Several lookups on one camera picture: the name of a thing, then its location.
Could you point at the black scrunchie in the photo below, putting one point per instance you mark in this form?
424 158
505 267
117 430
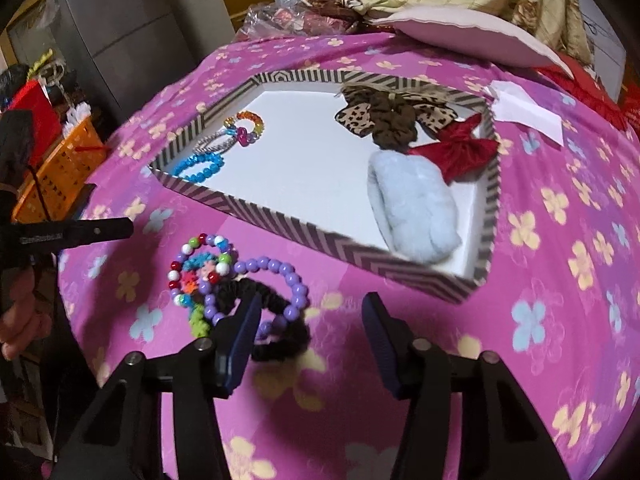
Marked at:
290 340

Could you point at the striped shallow cardboard box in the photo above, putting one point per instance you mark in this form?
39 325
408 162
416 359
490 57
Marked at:
310 185

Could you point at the white pillow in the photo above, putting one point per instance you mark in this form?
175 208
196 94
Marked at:
465 35

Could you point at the red bow hair clip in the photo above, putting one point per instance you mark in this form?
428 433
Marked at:
460 157

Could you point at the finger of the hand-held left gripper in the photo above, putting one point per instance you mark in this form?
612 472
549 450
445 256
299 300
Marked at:
95 232
82 197

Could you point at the white fluffy scrunchie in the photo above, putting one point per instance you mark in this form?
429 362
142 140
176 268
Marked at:
415 210

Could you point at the clear plastic bag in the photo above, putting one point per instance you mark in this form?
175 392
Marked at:
280 20

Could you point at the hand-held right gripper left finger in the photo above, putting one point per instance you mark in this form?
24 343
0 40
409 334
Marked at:
240 345

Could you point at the orange plastic basket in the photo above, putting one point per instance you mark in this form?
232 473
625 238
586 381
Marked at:
55 170

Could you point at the person's left hand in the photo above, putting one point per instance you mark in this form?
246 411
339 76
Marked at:
22 315

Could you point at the pink floral blanket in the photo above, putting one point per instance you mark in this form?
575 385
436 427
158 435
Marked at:
540 310

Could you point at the grey refrigerator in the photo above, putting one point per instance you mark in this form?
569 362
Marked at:
120 35

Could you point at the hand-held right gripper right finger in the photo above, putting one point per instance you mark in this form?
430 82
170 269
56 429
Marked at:
387 345

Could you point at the white folded paper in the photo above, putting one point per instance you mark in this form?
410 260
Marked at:
530 112

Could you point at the red frilled cushion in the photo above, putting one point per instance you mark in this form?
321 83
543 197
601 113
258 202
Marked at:
595 95

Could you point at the brown scrunchie with leopard bow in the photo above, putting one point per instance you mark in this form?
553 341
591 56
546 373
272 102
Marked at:
390 122

